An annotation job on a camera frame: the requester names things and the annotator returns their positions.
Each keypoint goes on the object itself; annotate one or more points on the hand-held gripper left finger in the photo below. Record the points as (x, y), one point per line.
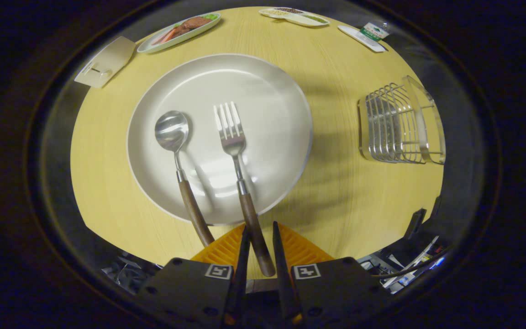
(244, 269)

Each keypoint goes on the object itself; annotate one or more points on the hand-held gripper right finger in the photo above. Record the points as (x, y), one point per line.
(280, 269)

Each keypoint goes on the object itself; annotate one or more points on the white divided condiment dish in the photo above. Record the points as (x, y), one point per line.
(297, 17)

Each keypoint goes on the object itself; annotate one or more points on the small white tray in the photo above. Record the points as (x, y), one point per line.
(359, 36)

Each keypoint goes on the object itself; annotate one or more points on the large white round plate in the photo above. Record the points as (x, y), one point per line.
(267, 114)

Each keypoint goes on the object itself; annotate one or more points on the green label plastic packet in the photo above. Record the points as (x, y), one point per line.
(374, 31)

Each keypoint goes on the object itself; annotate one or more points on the oval plate with food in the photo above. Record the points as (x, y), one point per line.
(181, 29)

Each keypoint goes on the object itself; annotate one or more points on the cream card with hook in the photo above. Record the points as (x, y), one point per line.
(107, 61)

